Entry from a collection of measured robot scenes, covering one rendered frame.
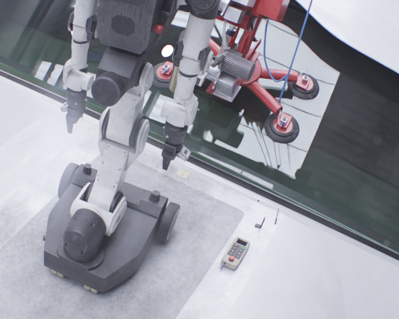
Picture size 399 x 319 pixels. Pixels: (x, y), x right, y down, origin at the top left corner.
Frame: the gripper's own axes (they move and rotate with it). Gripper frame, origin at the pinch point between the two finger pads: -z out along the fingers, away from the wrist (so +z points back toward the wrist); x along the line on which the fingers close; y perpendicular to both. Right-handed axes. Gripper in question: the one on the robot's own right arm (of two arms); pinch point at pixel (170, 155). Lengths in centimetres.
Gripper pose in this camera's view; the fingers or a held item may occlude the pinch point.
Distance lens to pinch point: 231.2
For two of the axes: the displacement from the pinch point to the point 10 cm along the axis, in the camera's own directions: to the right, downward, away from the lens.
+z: 1.7, -6.7, -7.2
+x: 3.1, -6.6, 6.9
